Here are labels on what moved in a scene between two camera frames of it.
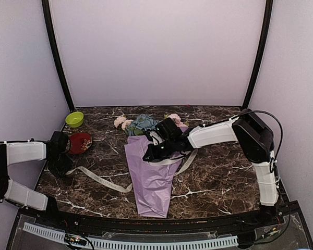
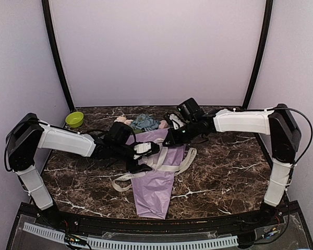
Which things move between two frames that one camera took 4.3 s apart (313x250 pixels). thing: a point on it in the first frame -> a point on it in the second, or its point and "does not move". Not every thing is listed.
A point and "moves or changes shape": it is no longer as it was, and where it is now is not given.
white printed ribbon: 183,161 -> 159,167
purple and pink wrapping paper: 152,185 does not move
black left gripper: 69,162 -> 134,167
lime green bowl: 75,119 does not move
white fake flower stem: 123,121 moves or changes shape
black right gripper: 154,157 -> 175,139
